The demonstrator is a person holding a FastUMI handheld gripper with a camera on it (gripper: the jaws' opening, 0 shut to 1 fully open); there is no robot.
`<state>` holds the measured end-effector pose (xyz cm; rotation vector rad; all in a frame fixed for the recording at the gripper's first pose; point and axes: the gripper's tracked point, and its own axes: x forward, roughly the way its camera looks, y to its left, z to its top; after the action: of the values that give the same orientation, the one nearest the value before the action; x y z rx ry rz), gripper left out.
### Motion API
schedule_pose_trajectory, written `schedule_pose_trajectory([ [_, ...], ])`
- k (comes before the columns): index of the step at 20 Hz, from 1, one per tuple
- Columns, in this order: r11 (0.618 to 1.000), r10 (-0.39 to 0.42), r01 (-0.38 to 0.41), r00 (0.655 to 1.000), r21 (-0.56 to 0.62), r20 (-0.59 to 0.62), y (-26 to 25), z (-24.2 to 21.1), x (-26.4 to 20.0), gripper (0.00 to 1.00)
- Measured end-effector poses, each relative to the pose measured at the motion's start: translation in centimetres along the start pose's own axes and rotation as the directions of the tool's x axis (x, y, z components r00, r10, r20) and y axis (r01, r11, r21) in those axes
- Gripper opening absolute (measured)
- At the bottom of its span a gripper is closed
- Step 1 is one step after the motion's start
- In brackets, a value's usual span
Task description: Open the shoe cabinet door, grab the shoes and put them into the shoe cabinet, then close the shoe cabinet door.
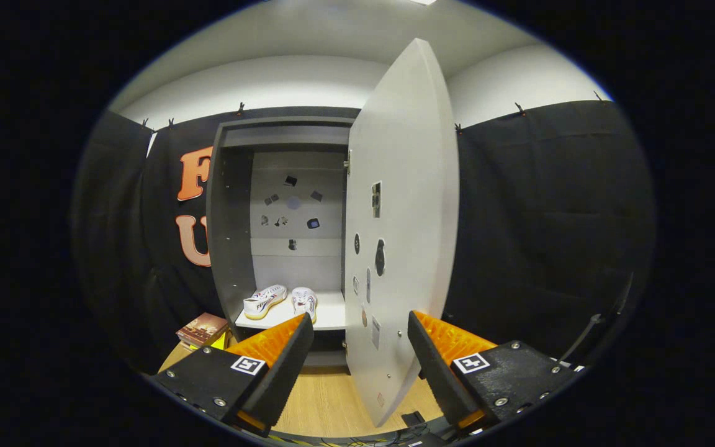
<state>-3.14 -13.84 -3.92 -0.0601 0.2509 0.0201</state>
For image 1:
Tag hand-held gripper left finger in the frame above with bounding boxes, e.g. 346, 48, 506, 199
148, 312, 315, 437

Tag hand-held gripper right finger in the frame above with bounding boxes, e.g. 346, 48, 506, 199
407, 310, 585, 433

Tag white striped shoe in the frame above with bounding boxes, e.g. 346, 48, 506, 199
243, 284, 288, 321
291, 286, 318, 325

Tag dark grey shoe cabinet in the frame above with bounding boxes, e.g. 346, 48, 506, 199
205, 116, 358, 373

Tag beige shoe cabinet door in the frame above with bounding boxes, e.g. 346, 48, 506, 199
343, 38, 461, 428

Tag white cabinet shelf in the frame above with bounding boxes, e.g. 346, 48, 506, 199
235, 291, 347, 331

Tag brown cover book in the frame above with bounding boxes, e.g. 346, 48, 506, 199
176, 312, 230, 348

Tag black backdrop cloth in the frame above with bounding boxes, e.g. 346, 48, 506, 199
71, 99, 656, 376

